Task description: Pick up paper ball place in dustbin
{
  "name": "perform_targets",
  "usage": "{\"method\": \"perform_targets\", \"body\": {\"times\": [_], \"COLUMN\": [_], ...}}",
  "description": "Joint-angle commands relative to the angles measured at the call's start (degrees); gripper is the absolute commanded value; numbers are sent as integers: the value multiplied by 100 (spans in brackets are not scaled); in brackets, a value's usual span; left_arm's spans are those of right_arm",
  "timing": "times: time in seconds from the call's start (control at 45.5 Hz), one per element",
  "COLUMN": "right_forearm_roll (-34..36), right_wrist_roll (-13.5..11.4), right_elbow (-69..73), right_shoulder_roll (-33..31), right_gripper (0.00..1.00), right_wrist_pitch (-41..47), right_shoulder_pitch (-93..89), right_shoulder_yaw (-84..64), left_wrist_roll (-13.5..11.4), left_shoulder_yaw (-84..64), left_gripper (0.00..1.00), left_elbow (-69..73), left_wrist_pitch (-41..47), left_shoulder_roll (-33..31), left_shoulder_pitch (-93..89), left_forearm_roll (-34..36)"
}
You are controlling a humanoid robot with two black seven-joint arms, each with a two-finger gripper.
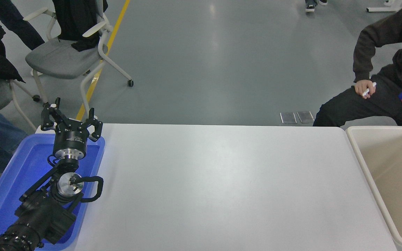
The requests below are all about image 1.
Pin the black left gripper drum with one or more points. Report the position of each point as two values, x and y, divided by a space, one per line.
70 137

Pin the white pen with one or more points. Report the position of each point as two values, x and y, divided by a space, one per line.
371 87

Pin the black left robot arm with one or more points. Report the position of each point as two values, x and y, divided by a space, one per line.
44 216

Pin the person's hand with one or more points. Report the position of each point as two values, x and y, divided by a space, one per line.
361 87

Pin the grey chair with white legs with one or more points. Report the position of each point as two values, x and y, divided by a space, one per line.
0 94

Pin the blue plastic tray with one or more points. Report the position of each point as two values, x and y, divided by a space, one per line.
16 167

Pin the black garment on chair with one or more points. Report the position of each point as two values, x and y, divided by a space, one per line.
73 24

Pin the walking person in dark trousers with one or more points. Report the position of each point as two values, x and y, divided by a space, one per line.
23 28

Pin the metal floor plate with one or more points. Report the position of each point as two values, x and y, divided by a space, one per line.
288 118
305 116

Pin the person with dark shoes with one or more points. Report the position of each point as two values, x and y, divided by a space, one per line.
310 7

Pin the large pale plastic bin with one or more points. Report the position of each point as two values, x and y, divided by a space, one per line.
396 181

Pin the white furniture base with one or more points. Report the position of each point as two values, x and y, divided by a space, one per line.
379 9

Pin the grey seat white frame chair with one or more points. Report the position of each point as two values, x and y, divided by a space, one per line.
59 59

